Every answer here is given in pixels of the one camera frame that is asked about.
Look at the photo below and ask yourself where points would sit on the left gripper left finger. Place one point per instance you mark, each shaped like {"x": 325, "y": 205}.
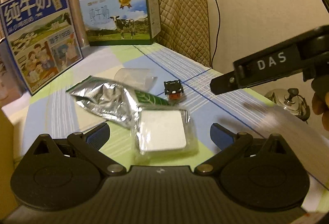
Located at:
{"x": 87, "y": 146}

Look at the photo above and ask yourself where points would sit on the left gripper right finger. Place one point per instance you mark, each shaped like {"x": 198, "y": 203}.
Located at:
{"x": 232, "y": 145}

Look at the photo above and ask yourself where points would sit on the silver foil pouch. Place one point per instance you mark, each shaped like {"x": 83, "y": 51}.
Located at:
{"x": 112, "y": 100}

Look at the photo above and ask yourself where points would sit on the white pad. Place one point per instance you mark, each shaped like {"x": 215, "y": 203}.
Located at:
{"x": 162, "y": 133}

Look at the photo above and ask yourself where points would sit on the small black red part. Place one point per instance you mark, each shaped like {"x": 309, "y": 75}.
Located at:
{"x": 173, "y": 89}

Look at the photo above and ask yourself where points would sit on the clear plastic cup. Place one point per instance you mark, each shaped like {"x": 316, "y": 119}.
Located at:
{"x": 139, "y": 78}

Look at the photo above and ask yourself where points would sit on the person's right hand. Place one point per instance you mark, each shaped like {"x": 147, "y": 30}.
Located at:
{"x": 320, "y": 99}

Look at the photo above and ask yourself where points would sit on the white humidifier box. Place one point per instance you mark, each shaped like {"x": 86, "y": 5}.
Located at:
{"x": 12, "y": 86}

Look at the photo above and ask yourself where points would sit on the open cardboard box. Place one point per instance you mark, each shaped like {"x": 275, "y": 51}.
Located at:
{"x": 8, "y": 202}

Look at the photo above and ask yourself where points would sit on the blue tall milk carton box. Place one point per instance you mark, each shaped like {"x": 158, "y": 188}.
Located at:
{"x": 42, "y": 39}

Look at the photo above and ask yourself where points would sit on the quilted beige chair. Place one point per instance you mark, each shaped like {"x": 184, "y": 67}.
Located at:
{"x": 185, "y": 28}

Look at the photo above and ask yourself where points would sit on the light blue cow milk box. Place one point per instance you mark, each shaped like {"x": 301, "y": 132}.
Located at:
{"x": 121, "y": 22}

